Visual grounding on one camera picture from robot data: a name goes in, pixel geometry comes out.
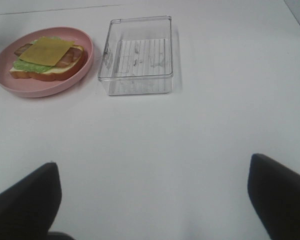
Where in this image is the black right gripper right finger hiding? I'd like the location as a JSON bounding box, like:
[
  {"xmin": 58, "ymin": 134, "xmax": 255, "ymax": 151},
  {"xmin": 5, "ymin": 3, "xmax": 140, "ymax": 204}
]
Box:
[{"xmin": 247, "ymin": 153, "xmax": 300, "ymax": 240}]

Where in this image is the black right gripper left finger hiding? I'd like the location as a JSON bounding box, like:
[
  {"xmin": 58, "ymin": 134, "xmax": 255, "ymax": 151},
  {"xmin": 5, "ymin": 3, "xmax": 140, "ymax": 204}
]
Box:
[{"xmin": 0, "ymin": 162, "xmax": 62, "ymax": 240}]

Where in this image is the bread slice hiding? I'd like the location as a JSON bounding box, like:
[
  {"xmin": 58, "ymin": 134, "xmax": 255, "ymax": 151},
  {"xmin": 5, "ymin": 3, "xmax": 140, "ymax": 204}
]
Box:
[{"xmin": 9, "ymin": 45, "xmax": 85, "ymax": 82}]

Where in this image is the green lettuce leaf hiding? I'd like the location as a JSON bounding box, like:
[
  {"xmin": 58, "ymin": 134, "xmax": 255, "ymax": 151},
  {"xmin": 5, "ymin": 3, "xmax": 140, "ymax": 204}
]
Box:
[{"xmin": 11, "ymin": 39, "xmax": 56, "ymax": 73}]

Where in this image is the yellow cheese slice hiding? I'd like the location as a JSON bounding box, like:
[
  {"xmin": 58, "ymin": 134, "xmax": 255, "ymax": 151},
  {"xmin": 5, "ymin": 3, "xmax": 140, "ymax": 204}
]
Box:
[{"xmin": 20, "ymin": 36, "xmax": 75, "ymax": 66}]

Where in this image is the pink round plate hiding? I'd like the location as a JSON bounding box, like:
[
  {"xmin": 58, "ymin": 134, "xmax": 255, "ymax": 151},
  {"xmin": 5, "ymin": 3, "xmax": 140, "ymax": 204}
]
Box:
[{"xmin": 0, "ymin": 26, "xmax": 94, "ymax": 98}]

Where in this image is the clear right plastic container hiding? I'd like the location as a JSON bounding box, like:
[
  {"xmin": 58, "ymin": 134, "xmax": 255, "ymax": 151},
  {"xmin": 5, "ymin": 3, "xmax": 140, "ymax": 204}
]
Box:
[{"xmin": 97, "ymin": 15, "xmax": 174, "ymax": 96}]

